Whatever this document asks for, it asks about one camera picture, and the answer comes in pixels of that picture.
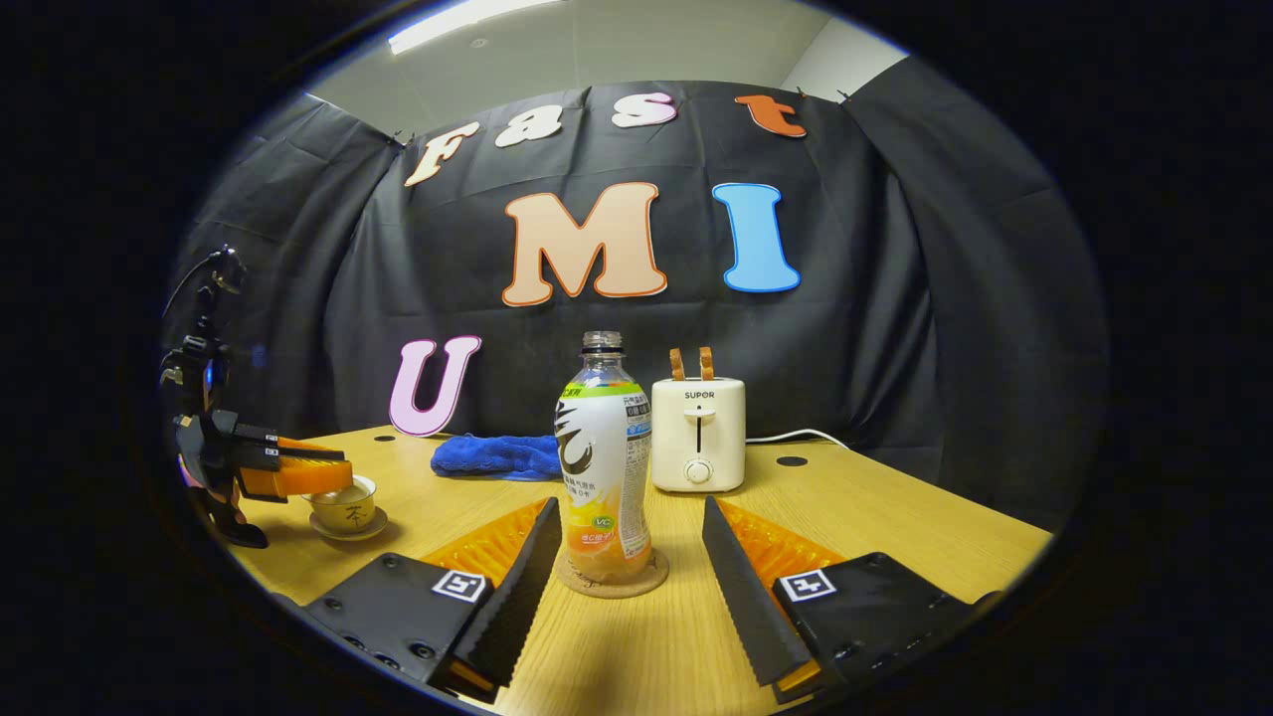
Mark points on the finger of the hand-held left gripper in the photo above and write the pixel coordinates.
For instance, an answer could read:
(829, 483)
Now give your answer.
(298, 479)
(303, 449)

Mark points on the clear water bottle white label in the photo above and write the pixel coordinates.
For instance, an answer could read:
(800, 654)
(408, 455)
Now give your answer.
(602, 447)

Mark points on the blue towel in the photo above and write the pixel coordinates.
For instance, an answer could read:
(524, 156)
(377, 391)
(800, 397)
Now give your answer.
(497, 457)

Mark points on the white teacup lid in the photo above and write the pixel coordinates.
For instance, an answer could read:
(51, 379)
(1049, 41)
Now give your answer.
(363, 487)

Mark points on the white toaster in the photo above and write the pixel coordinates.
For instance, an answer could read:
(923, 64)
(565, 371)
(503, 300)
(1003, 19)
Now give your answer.
(696, 433)

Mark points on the black backdrop cloth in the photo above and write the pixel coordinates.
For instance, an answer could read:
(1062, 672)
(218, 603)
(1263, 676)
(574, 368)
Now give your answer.
(895, 348)

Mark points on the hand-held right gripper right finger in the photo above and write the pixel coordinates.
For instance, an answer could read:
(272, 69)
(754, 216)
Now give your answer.
(746, 597)

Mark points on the round cork coaster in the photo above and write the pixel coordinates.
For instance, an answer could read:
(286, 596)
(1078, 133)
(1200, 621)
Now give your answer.
(651, 583)

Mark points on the toast bread slice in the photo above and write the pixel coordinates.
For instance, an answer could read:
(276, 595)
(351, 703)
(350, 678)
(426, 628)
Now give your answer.
(706, 363)
(676, 365)

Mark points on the white ceramic teacup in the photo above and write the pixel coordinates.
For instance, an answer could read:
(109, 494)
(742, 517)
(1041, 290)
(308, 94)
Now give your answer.
(346, 515)

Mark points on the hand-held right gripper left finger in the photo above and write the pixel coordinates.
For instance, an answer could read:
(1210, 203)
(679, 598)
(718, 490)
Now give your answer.
(517, 597)

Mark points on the white ceramic saucer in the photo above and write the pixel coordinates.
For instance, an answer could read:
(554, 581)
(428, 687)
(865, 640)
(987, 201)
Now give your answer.
(373, 529)

